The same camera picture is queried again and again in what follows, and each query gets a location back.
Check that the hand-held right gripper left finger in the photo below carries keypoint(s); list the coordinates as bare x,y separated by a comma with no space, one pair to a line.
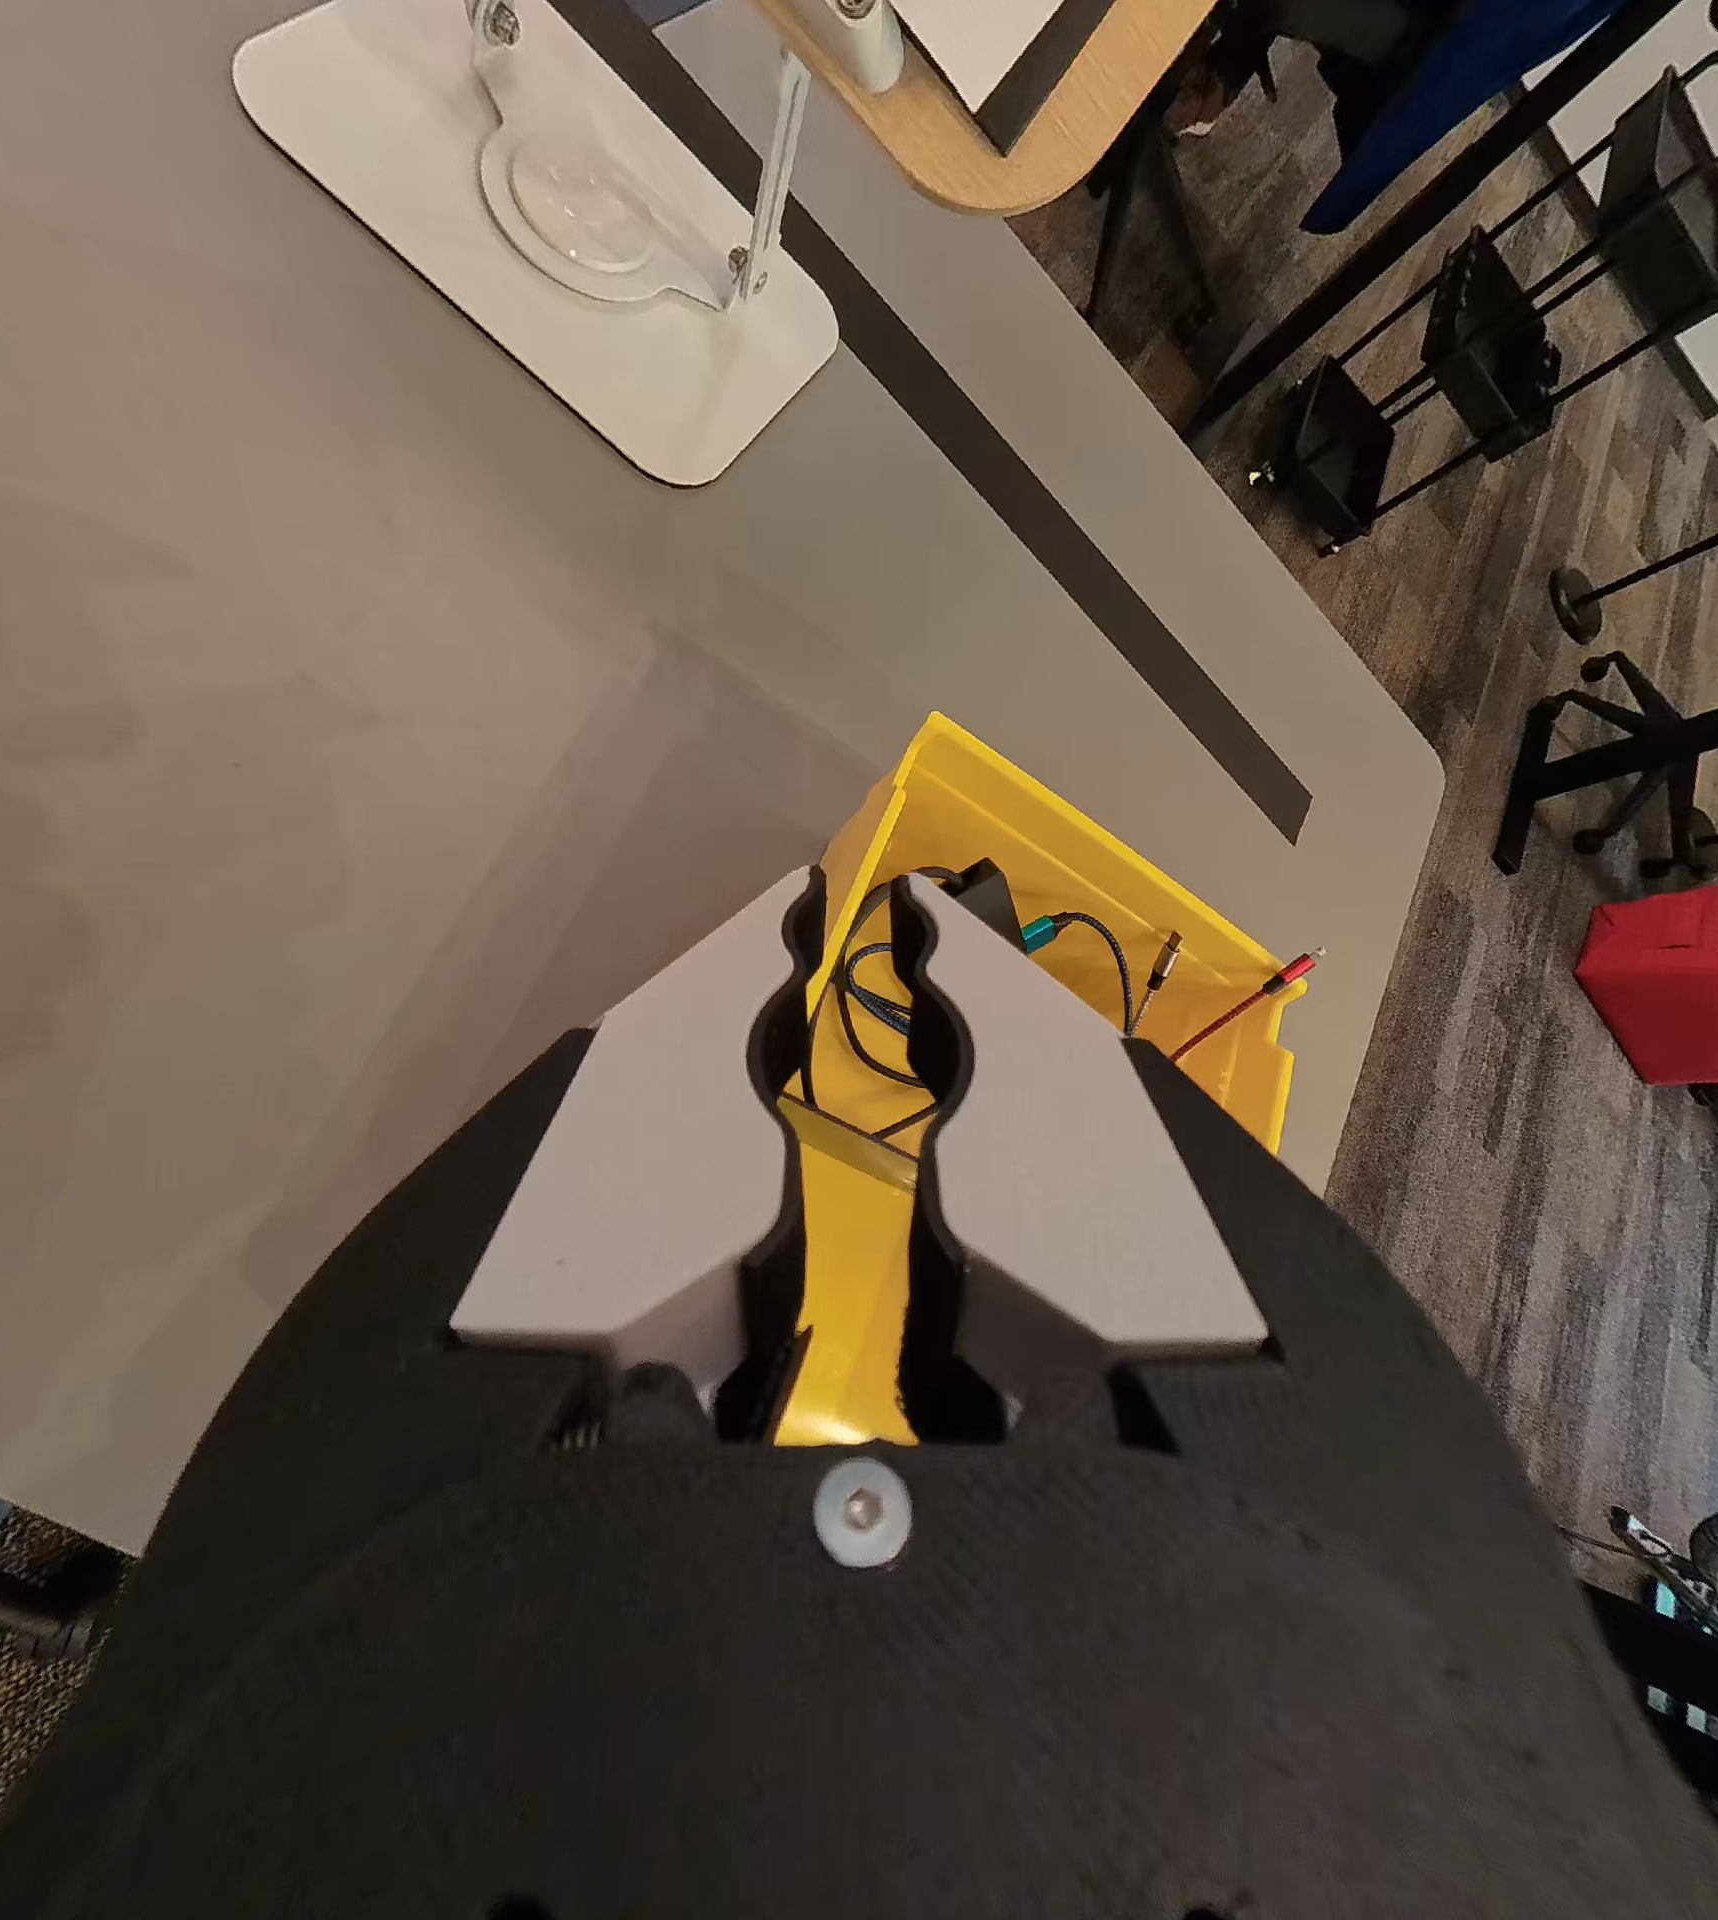
634,1170

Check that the black basket cart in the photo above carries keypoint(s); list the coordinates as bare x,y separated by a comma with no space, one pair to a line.
1488,344

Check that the yellow bin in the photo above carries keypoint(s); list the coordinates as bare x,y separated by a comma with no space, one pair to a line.
979,810

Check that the black Anker USB hub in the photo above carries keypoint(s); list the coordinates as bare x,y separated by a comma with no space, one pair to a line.
840,999

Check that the printed instruction sheet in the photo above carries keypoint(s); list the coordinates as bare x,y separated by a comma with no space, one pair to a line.
979,45

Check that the white document stand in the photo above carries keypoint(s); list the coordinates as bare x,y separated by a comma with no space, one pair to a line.
395,164

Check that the black office chair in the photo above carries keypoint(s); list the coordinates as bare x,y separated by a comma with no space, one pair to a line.
34,1612
1609,751

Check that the black pole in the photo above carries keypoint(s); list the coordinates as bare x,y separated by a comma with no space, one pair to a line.
1398,248

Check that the blue fabric panel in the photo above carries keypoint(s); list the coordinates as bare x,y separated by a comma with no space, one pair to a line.
1445,104

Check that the black weighted stand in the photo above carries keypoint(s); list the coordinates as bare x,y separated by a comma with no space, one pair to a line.
1577,600

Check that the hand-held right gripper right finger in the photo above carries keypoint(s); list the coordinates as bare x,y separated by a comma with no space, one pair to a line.
1085,1185

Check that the red tote bin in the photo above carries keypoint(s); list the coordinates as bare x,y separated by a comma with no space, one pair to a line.
1685,991

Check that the wooden board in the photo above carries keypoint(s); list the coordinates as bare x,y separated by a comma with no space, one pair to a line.
979,172

